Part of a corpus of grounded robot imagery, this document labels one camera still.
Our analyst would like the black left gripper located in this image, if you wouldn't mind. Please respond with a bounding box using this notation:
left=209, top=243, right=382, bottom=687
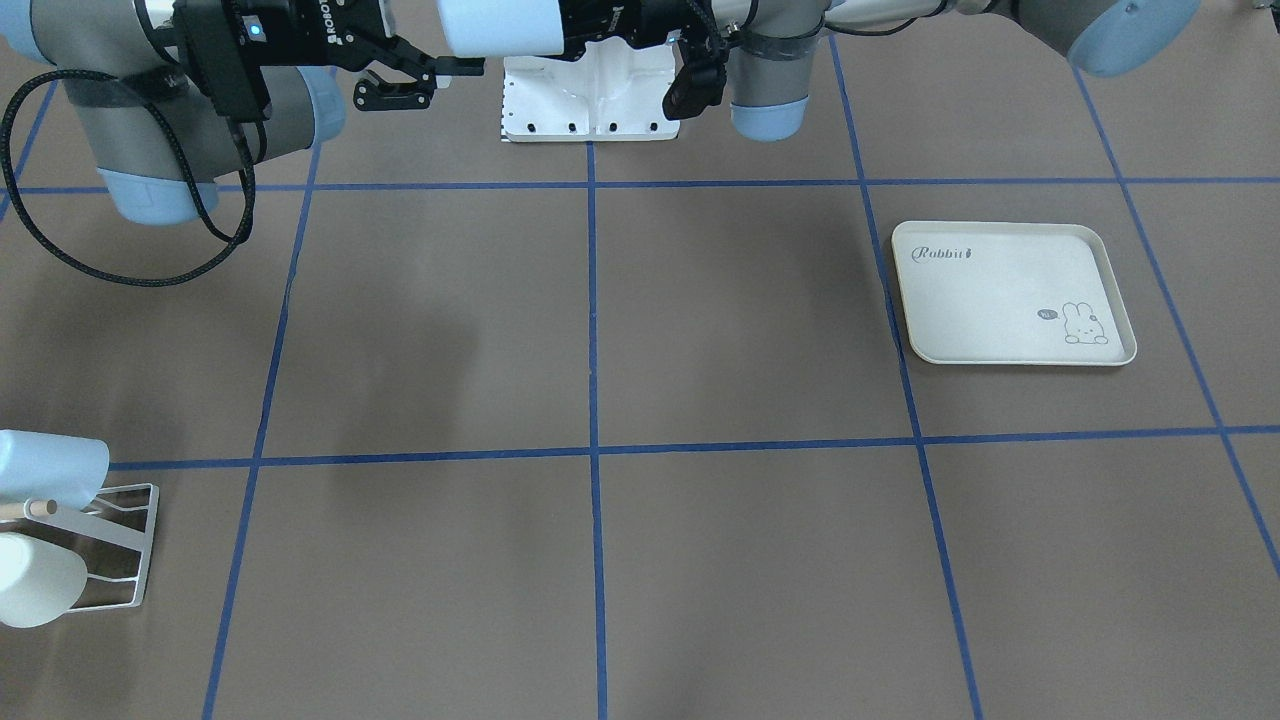
left=557, top=1, right=730, bottom=56

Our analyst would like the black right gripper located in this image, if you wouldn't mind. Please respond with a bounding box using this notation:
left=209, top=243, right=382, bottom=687
left=236, top=1, right=486, bottom=111

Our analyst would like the light blue plastic cup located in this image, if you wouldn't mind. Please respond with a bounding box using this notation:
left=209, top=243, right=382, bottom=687
left=1, top=429, right=110, bottom=510

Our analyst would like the pale green plastic cup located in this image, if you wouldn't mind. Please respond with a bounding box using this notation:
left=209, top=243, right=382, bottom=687
left=1, top=533, right=88, bottom=629

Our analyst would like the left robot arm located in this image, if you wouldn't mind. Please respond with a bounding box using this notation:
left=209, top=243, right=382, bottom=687
left=543, top=1, right=1201, bottom=143

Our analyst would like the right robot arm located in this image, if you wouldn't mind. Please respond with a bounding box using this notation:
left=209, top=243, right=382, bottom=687
left=3, top=1, right=484, bottom=225

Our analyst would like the cream plastic tray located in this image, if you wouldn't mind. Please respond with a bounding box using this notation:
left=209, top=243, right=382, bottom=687
left=891, top=220, right=1138, bottom=366

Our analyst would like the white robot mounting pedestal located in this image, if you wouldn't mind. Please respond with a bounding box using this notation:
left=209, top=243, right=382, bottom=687
left=500, top=38, right=681, bottom=143

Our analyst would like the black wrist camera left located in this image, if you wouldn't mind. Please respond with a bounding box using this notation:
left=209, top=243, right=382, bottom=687
left=660, top=38, right=727, bottom=120

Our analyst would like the white wire cup rack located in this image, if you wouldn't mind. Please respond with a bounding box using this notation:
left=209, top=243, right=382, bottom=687
left=3, top=484, right=160, bottom=621

